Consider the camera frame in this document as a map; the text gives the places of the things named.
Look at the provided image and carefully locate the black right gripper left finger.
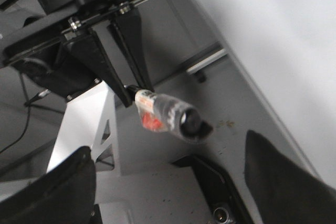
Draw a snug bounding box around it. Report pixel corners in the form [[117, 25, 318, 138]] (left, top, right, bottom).
[[1, 146, 96, 223]]

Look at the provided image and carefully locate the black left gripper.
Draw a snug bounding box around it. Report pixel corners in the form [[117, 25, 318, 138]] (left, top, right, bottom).
[[2, 0, 154, 107]]

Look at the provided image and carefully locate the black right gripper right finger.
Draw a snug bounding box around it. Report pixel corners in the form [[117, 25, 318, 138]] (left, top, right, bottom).
[[244, 130, 335, 223]]

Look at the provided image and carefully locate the black white whiteboard marker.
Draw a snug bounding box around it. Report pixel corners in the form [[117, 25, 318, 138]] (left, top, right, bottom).
[[126, 85, 213, 144]]

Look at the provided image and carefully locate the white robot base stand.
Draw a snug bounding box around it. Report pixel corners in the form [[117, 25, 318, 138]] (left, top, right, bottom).
[[47, 82, 120, 175]]

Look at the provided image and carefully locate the white whiteboard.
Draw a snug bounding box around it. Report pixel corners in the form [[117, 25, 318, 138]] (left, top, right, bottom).
[[196, 0, 335, 186]]

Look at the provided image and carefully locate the black floor plate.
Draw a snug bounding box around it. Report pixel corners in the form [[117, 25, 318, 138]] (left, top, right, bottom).
[[172, 154, 254, 223]]

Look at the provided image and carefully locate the black cable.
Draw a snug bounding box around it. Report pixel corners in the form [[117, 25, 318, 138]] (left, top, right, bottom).
[[0, 71, 66, 154]]

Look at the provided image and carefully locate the aluminium frame bar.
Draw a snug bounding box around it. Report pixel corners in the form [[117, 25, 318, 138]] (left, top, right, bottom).
[[185, 48, 227, 83]]

